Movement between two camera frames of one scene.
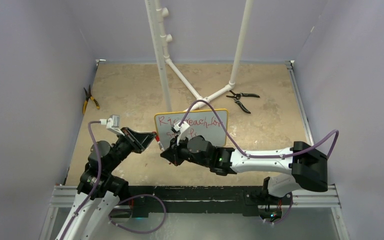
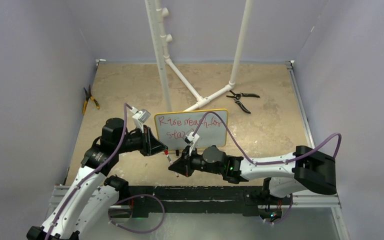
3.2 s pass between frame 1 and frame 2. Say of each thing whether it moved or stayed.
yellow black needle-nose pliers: stayed
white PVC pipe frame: stayed
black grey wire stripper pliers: stayed
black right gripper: moved
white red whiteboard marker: moved
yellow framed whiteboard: stayed
